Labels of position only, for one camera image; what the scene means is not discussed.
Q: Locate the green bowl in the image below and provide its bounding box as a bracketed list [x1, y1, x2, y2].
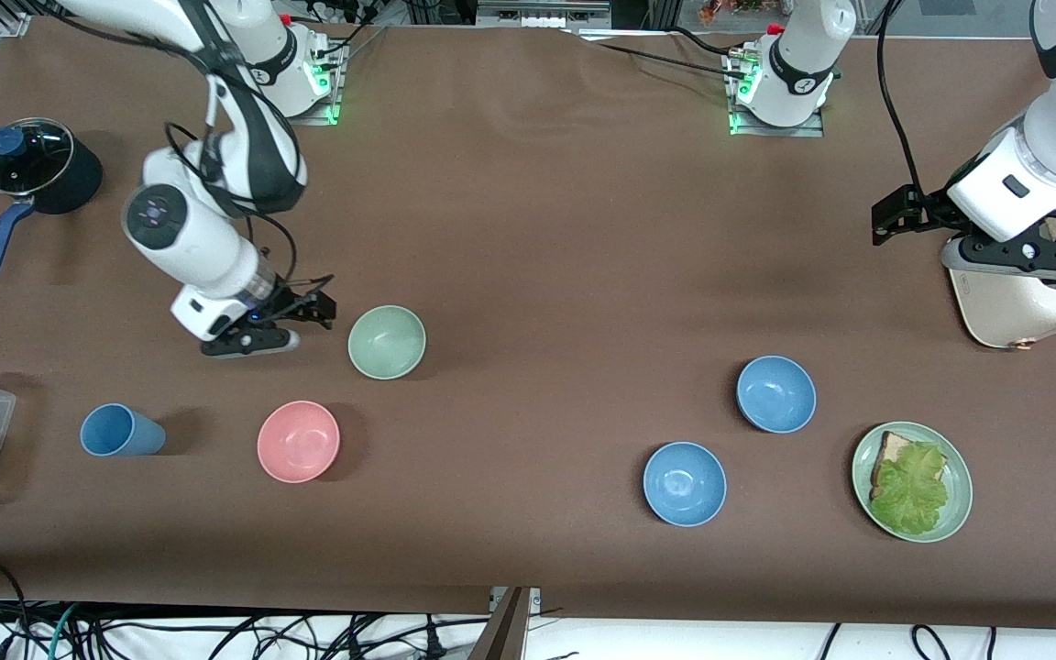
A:
[347, 305, 427, 380]

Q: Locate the blue bowl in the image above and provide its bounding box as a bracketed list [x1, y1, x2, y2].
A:
[735, 355, 818, 435]
[643, 441, 728, 528]

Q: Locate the pink bowl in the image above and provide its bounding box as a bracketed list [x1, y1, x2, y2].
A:
[257, 401, 342, 484]

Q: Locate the white toaster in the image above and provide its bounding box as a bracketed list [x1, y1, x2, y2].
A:
[942, 203, 1056, 351]

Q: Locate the blue ribbed cup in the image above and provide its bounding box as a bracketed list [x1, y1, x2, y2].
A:
[80, 403, 167, 457]

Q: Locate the brown table cover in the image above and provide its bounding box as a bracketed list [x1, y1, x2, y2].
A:
[0, 16, 1056, 633]

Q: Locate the glass pot lid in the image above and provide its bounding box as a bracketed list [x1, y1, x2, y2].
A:
[0, 117, 76, 196]

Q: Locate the white bread slice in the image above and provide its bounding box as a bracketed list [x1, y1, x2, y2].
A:
[869, 431, 916, 501]

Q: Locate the orange colourful clutter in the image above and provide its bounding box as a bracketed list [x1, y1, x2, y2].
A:
[698, 0, 772, 24]

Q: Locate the green lettuce leaf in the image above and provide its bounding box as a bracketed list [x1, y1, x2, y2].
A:
[869, 442, 951, 537]

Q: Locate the green plate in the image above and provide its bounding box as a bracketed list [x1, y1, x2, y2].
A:
[852, 421, 974, 544]

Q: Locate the white power strip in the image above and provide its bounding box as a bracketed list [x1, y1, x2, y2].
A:
[282, 0, 380, 25]

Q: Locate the grey metal box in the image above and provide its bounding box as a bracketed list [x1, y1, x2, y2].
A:
[478, 0, 611, 28]

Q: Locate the grey table support beam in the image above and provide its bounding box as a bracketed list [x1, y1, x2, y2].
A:
[468, 587, 543, 660]

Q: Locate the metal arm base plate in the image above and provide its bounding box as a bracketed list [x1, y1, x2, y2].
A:
[728, 105, 827, 138]
[285, 96, 343, 127]

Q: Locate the dark blue handled pot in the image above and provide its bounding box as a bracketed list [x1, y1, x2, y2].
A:
[0, 117, 105, 279]

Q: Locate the teal cable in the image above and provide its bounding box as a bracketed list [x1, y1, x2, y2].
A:
[48, 602, 82, 660]

